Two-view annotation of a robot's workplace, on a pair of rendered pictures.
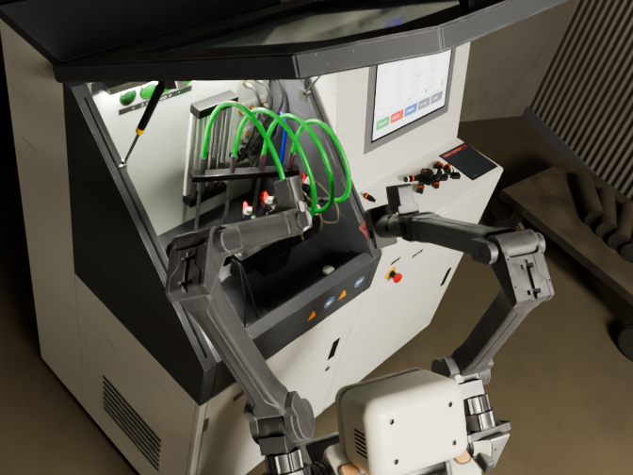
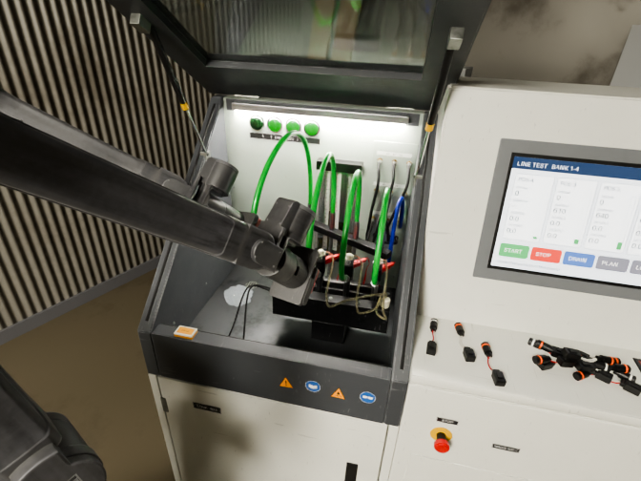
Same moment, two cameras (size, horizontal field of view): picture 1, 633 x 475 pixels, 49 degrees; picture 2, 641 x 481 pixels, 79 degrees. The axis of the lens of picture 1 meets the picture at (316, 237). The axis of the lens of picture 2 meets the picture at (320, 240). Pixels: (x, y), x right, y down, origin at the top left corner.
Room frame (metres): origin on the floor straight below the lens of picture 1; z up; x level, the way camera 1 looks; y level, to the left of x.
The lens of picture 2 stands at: (1.14, -0.71, 1.67)
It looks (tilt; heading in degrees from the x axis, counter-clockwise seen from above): 29 degrees down; 68
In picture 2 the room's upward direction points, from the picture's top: 2 degrees clockwise
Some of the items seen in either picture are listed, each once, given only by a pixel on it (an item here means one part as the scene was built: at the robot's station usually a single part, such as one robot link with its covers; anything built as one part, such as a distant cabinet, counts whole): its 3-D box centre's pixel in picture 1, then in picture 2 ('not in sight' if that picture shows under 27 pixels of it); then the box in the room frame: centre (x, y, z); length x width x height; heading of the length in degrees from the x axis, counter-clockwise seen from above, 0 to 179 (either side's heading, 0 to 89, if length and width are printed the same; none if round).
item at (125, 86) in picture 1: (196, 61); (318, 113); (1.58, 0.42, 1.43); 0.54 x 0.03 x 0.02; 146
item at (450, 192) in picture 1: (423, 188); (559, 371); (1.93, -0.31, 0.96); 0.70 x 0.22 x 0.03; 146
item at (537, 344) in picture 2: (432, 175); (582, 361); (1.96, -0.33, 1.01); 0.23 x 0.11 x 0.06; 146
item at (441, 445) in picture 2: (395, 275); (441, 441); (1.65, -0.28, 0.80); 0.05 x 0.04 x 0.05; 146
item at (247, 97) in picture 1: (253, 107); (389, 192); (1.78, 0.29, 1.20); 0.13 x 0.03 x 0.31; 146
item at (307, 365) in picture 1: (274, 405); (269, 472); (1.29, -0.01, 0.44); 0.65 x 0.02 x 0.68; 146
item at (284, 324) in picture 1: (293, 319); (268, 371); (1.30, 0.00, 0.87); 0.62 x 0.04 x 0.16; 146
